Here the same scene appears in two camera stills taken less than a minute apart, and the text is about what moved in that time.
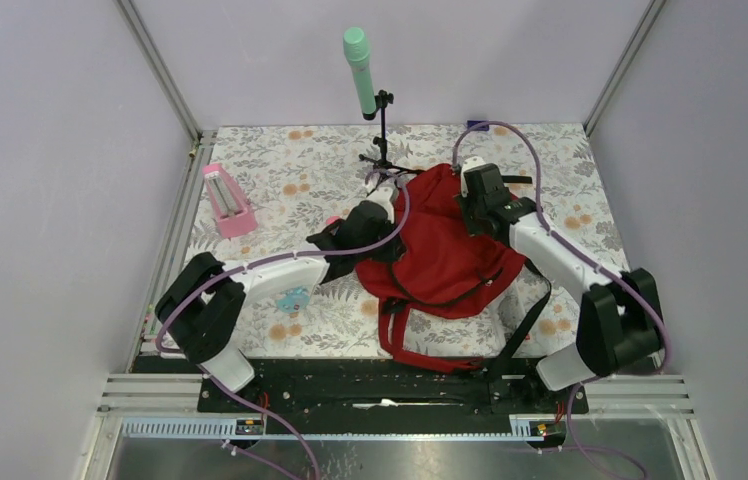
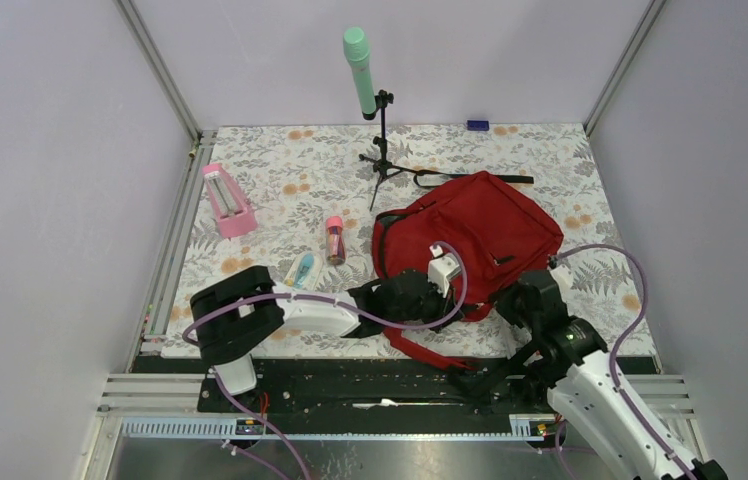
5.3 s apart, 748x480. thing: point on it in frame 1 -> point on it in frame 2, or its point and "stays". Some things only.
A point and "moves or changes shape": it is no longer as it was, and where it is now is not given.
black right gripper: (464, 201) -> (503, 302)
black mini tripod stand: (383, 166) stays
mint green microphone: (357, 49) stays
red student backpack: (446, 264) moves or changes shape
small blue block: (472, 123) stays
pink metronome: (233, 215) stays
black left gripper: (394, 250) -> (442, 302)
